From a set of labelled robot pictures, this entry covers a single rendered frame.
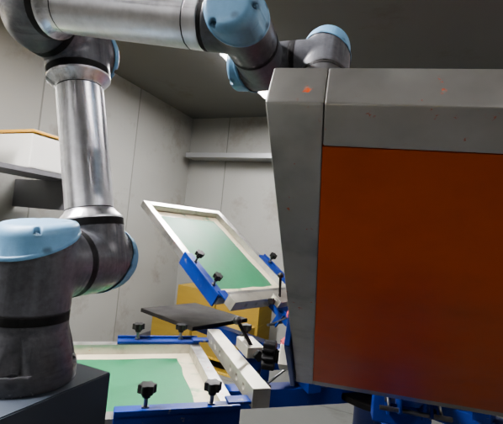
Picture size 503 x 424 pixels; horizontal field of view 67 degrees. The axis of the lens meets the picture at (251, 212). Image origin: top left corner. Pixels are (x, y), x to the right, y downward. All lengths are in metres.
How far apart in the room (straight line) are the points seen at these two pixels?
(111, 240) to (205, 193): 4.60
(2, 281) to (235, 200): 4.56
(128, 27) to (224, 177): 4.63
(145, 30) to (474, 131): 0.46
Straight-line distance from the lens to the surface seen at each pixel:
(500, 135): 0.29
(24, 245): 0.60
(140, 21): 0.60
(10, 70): 3.70
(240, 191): 5.05
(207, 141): 5.43
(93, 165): 0.75
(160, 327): 4.54
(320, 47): 0.63
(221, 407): 1.06
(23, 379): 0.62
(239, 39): 0.53
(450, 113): 0.27
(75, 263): 0.63
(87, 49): 0.82
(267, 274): 2.20
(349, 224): 0.35
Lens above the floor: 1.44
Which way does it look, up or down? 3 degrees up
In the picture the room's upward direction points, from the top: 5 degrees clockwise
